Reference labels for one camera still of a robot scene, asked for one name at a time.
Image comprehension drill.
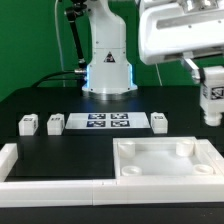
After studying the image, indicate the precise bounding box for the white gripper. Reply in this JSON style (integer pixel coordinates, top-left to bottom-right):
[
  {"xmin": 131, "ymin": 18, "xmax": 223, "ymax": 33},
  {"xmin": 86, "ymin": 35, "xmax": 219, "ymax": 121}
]
[{"xmin": 138, "ymin": 0, "xmax": 224, "ymax": 82}]

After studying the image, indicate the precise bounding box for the white square tabletop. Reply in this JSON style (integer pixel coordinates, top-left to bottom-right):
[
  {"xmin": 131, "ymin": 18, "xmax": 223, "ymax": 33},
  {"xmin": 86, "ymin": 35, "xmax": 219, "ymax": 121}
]
[{"xmin": 113, "ymin": 137, "xmax": 224, "ymax": 177}]

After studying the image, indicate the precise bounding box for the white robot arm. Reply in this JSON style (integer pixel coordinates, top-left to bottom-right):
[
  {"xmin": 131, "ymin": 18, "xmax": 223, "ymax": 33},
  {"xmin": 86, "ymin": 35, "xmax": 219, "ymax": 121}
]
[{"xmin": 82, "ymin": 0, "xmax": 224, "ymax": 100}]

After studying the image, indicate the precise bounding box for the white sheet with tags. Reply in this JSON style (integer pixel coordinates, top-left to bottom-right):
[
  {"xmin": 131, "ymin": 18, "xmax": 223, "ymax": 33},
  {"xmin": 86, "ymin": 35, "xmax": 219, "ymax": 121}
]
[{"xmin": 66, "ymin": 112, "xmax": 150, "ymax": 130}]

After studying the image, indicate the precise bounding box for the white U-shaped obstacle fence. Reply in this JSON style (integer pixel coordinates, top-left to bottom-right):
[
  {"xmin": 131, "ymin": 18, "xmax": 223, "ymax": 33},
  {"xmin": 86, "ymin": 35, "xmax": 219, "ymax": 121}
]
[{"xmin": 0, "ymin": 143, "xmax": 224, "ymax": 208}]

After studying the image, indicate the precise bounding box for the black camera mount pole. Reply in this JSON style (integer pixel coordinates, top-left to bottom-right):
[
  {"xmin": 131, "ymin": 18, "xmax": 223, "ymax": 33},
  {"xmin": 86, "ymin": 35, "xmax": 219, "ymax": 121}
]
[{"xmin": 65, "ymin": 0, "xmax": 87, "ymax": 69}]

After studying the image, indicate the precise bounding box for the black cable on table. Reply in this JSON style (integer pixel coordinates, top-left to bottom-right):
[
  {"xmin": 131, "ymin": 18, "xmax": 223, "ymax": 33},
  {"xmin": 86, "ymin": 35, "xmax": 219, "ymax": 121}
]
[{"xmin": 31, "ymin": 68, "xmax": 88, "ymax": 88}]

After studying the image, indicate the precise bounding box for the white hanging cable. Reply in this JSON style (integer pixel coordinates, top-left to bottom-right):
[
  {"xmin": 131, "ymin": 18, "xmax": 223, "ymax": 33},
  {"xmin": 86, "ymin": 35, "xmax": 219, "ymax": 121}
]
[{"xmin": 54, "ymin": 0, "xmax": 66, "ymax": 88}]

